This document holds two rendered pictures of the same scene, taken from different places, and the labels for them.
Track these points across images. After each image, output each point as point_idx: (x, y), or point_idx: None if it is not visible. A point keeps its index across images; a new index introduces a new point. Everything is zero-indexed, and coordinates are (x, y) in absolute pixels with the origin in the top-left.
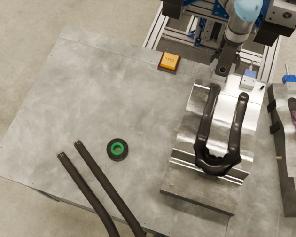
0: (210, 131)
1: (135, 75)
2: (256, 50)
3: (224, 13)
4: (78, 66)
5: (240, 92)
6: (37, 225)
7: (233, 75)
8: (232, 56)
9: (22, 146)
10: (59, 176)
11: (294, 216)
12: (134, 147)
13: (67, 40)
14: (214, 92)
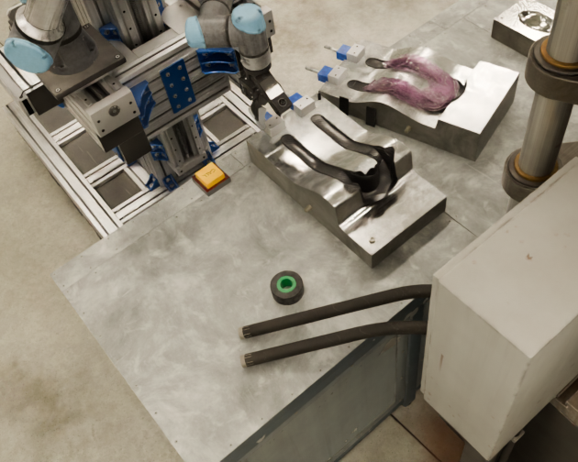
0: (337, 166)
1: (196, 225)
2: (235, 127)
3: (187, 98)
4: (128, 285)
5: (309, 119)
6: None
7: (283, 115)
8: (275, 82)
9: (197, 410)
10: (273, 378)
11: (479, 148)
12: (296, 269)
13: (76, 282)
14: (290, 144)
